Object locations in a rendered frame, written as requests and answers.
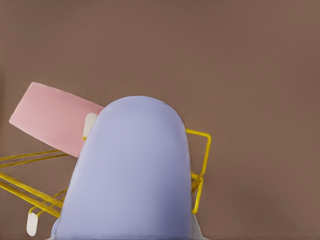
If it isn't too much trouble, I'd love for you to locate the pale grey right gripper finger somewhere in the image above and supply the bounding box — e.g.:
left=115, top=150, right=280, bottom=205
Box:
left=190, top=214, right=205, bottom=240

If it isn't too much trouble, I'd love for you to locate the lavender rounded plate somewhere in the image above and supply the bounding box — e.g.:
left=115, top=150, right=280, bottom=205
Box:
left=50, top=95, right=197, bottom=240

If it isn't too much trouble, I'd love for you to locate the pink rounded plate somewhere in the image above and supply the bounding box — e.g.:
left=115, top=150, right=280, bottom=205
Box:
left=8, top=82, right=105, bottom=159

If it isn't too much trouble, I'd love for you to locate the yellow wire dish rack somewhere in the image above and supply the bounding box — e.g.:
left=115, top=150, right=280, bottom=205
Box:
left=0, top=112, right=212, bottom=237

